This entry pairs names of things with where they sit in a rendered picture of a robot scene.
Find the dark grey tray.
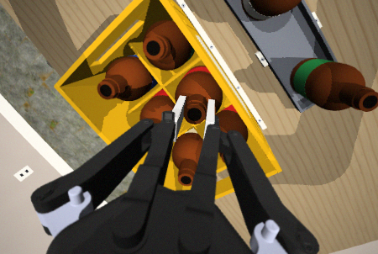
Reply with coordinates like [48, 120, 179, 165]
[224, 0, 338, 113]

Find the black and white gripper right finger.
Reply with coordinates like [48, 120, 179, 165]
[178, 99, 319, 254]

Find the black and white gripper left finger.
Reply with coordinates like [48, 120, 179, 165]
[31, 96, 186, 249]

